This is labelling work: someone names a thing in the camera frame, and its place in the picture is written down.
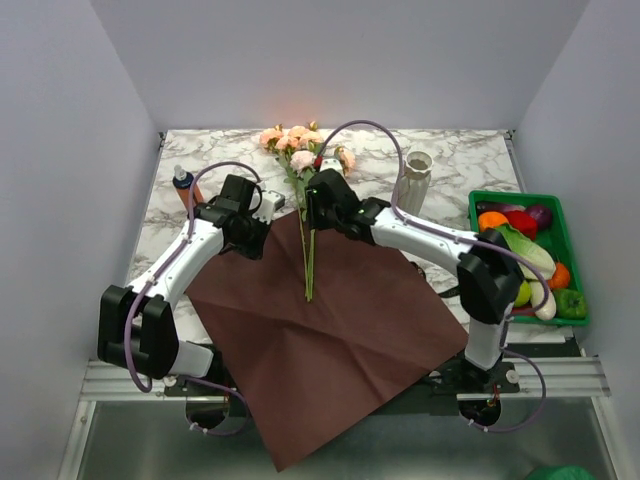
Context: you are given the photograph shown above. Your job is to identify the dark purple eggplant toy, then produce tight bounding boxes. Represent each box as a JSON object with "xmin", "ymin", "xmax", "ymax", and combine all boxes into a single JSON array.
[{"xmin": 475, "ymin": 201, "xmax": 525, "ymax": 215}]

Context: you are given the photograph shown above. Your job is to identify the white ribbed ceramic vase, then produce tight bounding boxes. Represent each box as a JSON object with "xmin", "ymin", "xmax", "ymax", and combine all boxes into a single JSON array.
[{"xmin": 396, "ymin": 150, "xmax": 433, "ymax": 216}]

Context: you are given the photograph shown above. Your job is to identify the orange fruit toy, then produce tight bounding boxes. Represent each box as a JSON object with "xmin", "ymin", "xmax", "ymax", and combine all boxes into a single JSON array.
[{"xmin": 478, "ymin": 211, "xmax": 509, "ymax": 233}]

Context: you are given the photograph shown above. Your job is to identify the orange spray bottle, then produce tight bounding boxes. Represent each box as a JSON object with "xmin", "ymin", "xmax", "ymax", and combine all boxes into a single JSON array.
[{"xmin": 172, "ymin": 165, "xmax": 204, "ymax": 217}]

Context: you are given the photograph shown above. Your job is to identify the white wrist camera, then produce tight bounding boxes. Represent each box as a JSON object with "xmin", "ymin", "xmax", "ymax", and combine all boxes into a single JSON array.
[
  {"xmin": 319, "ymin": 158, "xmax": 344, "ymax": 176},
  {"xmin": 252, "ymin": 190, "xmax": 285, "ymax": 225}
]

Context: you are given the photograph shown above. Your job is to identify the green bell pepper toy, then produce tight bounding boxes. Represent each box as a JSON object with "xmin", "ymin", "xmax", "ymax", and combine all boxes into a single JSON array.
[{"xmin": 553, "ymin": 289, "xmax": 588, "ymax": 320}]

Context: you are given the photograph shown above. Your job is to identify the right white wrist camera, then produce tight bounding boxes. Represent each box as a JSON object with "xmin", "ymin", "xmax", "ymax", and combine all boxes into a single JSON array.
[{"xmin": 319, "ymin": 158, "xmax": 344, "ymax": 176}]

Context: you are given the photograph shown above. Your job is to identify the purple onion toy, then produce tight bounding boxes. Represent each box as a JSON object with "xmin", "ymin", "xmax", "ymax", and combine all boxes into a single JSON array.
[{"xmin": 525, "ymin": 204, "xmax": 553, "ymax": 231}]

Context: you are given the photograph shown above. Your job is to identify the red pepper toy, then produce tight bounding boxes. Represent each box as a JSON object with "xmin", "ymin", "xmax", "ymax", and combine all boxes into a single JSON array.
[{"xmin": 505, "ymin": 210, "xmax": 538, "ymax": 241}]

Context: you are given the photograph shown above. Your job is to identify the green apple toy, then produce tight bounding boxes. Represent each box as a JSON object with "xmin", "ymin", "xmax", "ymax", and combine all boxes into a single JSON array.
[{"xmin": 514, "ymin": 281, "xmax": 532, "ymax": 308}]

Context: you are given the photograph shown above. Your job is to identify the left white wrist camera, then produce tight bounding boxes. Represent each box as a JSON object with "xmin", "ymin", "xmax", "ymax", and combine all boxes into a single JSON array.
[{"xmin": 252, "ymin": 190, "xmax": 285, "ymax": 225}]

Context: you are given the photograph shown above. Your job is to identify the green plastic basket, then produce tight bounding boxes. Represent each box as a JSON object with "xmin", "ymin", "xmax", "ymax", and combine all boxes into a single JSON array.
[{"xmin": 469, "ymin": 190, "xmax": 589, "ymax": 326}]

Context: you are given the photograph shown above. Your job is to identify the white radish toy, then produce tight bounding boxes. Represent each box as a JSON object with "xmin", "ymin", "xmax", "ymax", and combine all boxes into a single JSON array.
[{"xmin": 529, "ymin": 281, "xmax": 557, "ymax": 321}]

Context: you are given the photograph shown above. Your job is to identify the black ribbon gold lettering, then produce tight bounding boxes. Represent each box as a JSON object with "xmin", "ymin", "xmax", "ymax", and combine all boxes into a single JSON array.
[{"xmin": 410, "ymin": 260, "xmax": 460, "ymax": 299}]

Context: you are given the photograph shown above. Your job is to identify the green lettuce toy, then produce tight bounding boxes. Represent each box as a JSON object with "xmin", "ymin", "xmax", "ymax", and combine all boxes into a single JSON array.
[{"xmin": 496, "ymin": 224, "xmax": 556, "ymax": 280}]

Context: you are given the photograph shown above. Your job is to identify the dark red wrapping paper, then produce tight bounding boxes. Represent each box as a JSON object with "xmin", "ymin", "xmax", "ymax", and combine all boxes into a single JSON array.
[{"xmin": 187, "ymin": 213, "xmax": 467, "ymax": 470}]

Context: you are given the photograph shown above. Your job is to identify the green object bottom edge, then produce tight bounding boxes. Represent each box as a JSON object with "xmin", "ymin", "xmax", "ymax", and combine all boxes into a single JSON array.
[{"xmin": 525, "ymin": 465, "xmax": 595, "ymax": 480}]

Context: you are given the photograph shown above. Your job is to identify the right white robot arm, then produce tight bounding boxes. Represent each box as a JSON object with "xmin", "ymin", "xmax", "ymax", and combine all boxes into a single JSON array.
[{"xmin": 305, "ymin": 169, "xmax": 524, "ymax": 392}]

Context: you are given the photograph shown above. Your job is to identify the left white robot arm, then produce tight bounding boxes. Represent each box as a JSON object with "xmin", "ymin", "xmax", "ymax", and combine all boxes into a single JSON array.
[{"xmin": 97, "ymin": 175, "xmax": 285, "ymax": 395}]

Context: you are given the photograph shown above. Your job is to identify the pale pink flower stem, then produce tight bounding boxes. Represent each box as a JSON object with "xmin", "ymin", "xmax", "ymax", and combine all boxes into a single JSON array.
[{"xmin": 284, "ymin": 147, "xmax": 316, "ymax": 303}]

